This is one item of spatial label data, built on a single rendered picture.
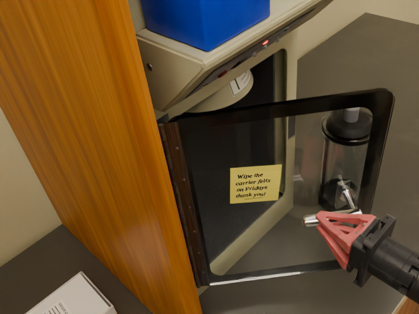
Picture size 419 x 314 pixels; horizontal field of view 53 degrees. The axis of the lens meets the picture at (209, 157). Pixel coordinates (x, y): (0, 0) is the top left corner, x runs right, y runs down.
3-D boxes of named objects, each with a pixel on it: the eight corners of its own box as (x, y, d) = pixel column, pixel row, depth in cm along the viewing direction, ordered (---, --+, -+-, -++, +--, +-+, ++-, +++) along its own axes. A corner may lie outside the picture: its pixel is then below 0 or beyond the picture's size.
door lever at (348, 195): (295, 206, 68) (295, 195, 66) (354, 198, 68) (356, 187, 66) (303, 232, 64) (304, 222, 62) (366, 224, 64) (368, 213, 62)
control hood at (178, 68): (148, 108, 54) (129, 34, 47) (300, 14, 69) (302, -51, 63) (212, 142, 47) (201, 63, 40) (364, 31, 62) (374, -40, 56)
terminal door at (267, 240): (200, 283, 81) (163, 117, 55) (357, 263, 81) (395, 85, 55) (201, 287, 81) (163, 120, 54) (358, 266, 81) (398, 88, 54)
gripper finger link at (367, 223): (332, 190, 63) (391, 222, 58) (327, 220, 68) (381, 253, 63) (305, 217, 60) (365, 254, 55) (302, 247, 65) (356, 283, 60)
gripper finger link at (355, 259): (332, 187, 63) (392, 218, 58) (328, 217, 68) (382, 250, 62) (305, 214, 60) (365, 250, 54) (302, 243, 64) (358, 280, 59)
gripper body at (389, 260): (384, 210, 57) (439, 238, 53) (371, 253, 64) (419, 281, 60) (358, 239, 54) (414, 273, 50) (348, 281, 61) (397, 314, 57)
